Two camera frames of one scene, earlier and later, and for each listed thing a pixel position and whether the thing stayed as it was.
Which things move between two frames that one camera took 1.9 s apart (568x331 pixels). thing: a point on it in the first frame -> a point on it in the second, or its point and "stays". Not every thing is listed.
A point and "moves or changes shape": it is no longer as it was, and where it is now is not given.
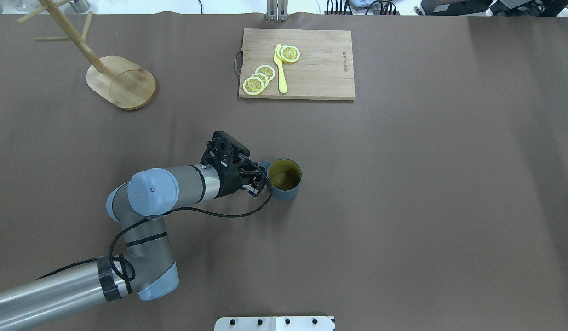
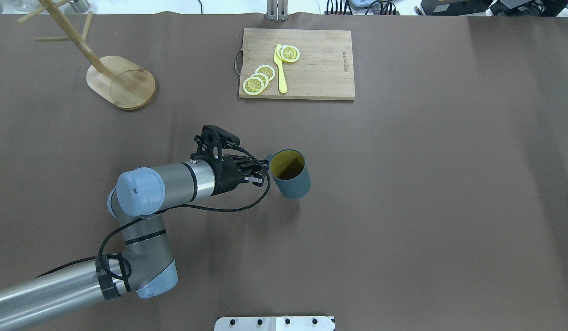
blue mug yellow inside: (284, 176) moves or changes shape
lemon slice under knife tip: (279, 53) stays
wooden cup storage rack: (124, 83) stays
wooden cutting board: (324, 70) stays
